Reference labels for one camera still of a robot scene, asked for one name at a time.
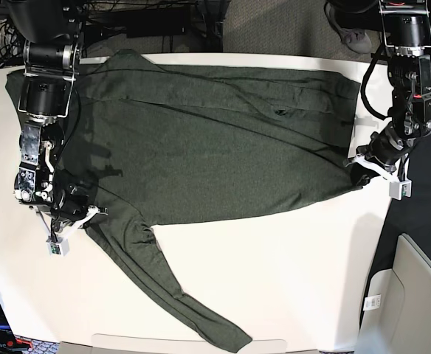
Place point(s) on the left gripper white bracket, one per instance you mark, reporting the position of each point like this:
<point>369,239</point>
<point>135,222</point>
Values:
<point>364,169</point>

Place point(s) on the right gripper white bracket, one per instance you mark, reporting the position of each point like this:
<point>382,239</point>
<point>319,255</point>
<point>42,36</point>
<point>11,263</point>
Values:
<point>58,233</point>

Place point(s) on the green long sleeve shirt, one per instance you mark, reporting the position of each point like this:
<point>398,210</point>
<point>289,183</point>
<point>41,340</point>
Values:
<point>160,145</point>

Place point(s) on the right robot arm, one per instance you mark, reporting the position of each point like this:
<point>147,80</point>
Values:
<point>53,42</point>

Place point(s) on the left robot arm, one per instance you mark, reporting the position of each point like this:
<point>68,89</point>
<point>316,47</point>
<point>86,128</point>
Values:
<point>406,33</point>

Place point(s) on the dark grey mat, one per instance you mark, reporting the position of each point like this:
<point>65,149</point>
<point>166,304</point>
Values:
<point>412,215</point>

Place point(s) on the grey sneaker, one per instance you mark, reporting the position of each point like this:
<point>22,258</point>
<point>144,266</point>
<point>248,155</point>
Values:
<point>356,40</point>

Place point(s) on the white plastic bin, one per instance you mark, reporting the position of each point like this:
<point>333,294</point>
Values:
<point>397,310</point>

